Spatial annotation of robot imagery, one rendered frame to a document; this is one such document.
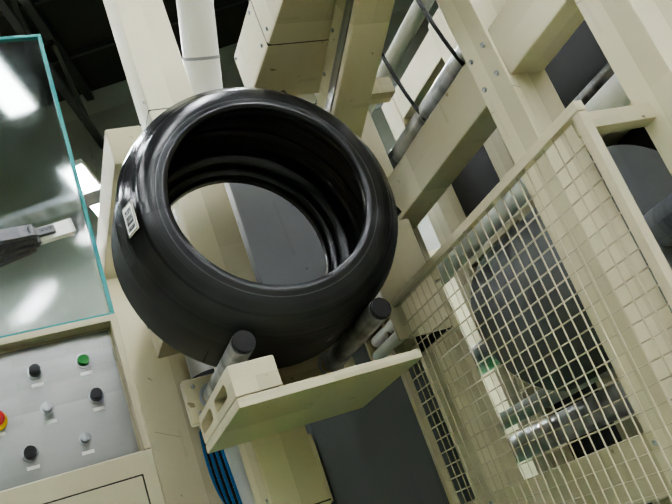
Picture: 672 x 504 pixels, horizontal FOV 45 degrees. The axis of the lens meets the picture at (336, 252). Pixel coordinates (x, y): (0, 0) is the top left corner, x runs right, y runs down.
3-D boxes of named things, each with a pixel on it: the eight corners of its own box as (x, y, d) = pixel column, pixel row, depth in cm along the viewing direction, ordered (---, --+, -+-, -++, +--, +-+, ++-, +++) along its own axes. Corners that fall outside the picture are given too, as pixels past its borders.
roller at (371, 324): (328, 351, 186) (343, 364, 186) (317, 364, 184) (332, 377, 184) (379, 292, 157) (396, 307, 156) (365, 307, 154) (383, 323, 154)
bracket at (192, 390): (191, 428, 172) (179, 385, 175) (357, 381, 188) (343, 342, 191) (193, 424, 169) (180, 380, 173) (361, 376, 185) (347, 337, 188)
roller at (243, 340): (211, 381, 175) (227, 394, 175) (198, 397, 173) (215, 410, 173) (241, 324, 145) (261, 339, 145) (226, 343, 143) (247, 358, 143)
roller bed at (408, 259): (372, 366, 205) (333, 262, 215) (422, 352, 210) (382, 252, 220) (400, 340, 188) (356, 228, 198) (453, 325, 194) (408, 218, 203)
